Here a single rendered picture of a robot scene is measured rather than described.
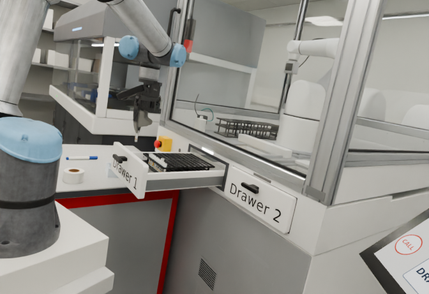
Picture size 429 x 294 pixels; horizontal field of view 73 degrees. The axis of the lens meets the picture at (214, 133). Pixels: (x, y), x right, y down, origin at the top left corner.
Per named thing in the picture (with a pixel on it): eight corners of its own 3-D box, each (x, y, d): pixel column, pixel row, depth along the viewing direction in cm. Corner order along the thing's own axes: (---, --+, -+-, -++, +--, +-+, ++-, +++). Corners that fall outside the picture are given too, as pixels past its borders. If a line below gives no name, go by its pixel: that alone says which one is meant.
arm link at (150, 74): (136, 66, 106) (143, 67, 114) (135, 78, 107) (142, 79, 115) (156, 69, 106) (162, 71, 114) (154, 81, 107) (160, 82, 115)
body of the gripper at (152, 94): (154, 113, 108) (158, 81, 106) (131, 110, 109) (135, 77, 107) (159, 112, 116) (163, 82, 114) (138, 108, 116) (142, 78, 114)
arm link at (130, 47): (145, 36, 91) (163, 43, 102) (117, 32, 95) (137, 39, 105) (142, 61, 93) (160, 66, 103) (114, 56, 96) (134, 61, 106)
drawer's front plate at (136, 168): (138, 199, 89) (143, 165, 87) (110, 168, 111) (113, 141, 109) (143, 199, 90) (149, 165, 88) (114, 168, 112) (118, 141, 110)
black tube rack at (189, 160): (160, 185, 99) (163, 167, 98) (140, 168, 112) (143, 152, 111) (212, 182, 112) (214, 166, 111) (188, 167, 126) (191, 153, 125)
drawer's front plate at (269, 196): (285, 234, 83) (293, 198, 82) (224, 194, 106) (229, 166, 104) (288, 233, 85) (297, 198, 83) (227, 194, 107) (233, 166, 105)
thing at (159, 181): (142, 192, 91) (145, 174, 90) (117, 166, 111) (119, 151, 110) (237, 185, 115) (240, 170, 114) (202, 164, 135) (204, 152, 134)
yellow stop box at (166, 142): (161, 153, 140) (163, 138, 139) (155, 148, 145) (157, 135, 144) (170, 153, 143) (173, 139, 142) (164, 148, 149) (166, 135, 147)
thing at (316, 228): (313, 256, 78) (326, 206, 76) (154, 150, 157) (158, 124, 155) (431, 213, 135) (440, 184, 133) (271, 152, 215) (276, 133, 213)
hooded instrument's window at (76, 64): (94, 116, 168) (103, 37, 161) (51, 85, 307) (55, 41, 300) (239, 127, 238) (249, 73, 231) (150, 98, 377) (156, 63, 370)
